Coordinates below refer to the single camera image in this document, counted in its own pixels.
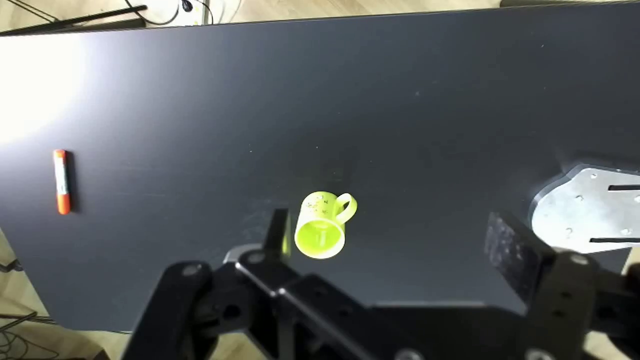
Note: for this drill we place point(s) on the yellow-green mug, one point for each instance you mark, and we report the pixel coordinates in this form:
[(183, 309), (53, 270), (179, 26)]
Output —
[(320, 226)]

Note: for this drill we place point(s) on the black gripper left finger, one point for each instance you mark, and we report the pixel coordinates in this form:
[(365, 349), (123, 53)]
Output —
[(195, 305)]

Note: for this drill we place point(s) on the orange and white marker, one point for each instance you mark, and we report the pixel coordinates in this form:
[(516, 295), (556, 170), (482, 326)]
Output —
[(61, 182)]

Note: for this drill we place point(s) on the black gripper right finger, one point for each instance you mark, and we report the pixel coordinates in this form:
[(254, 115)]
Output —
[(566, 295)]

